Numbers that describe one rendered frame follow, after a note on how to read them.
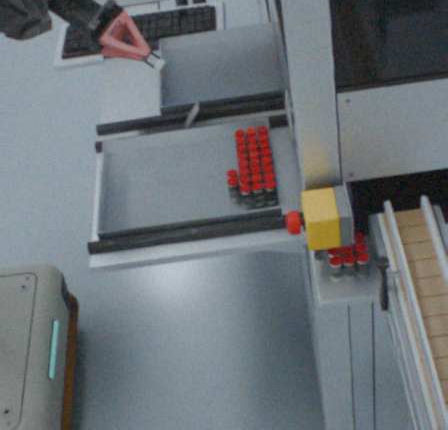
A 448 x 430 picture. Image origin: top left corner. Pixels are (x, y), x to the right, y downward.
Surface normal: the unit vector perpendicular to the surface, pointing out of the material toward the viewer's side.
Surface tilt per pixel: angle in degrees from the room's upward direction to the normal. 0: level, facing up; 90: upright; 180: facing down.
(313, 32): 90
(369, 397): 90
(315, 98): 90
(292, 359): 0
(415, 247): 0
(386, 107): 90
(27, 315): 0
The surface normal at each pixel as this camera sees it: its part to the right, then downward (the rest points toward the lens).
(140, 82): -0.14, -0.70
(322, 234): 0.06, 0.70
